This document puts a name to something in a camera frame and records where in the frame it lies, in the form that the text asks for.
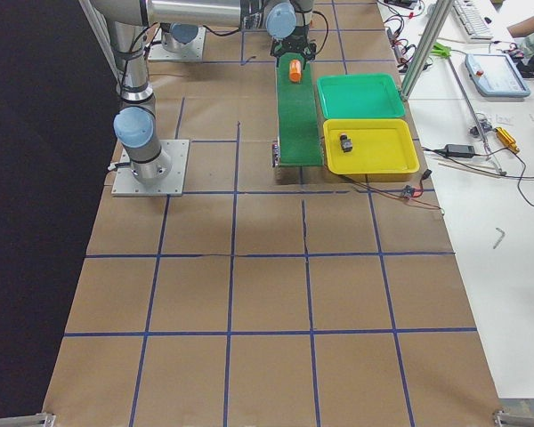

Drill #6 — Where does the green conveyor belt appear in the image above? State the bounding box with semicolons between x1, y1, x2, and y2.
272;53;323;167

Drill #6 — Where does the green grabber tool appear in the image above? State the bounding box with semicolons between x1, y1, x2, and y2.
431;42;451;59

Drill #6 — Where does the orange cylinder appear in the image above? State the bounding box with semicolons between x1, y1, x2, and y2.
288;59;303;84

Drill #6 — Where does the allen key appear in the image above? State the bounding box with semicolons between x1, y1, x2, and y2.
492;227;506;249

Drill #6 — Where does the green plastic tray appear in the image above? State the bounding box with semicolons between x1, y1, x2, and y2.
317;73;405;119

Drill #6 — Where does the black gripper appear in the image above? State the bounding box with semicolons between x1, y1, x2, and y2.
270;25;317;62

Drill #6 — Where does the small black circuit board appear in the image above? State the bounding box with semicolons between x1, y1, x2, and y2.
400;185;421;200

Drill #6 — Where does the white keyboard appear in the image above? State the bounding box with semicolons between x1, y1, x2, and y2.
452;0;494;43

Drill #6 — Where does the black power adapter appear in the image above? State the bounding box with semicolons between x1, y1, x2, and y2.
444;144;476;158

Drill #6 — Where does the aluminium frame post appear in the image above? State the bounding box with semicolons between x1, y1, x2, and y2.
400;0;453;101

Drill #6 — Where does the teach pendant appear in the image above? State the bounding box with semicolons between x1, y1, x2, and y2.
465;53;530;98

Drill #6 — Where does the yellow plastic tray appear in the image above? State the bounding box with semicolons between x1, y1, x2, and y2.
323;118;420;181

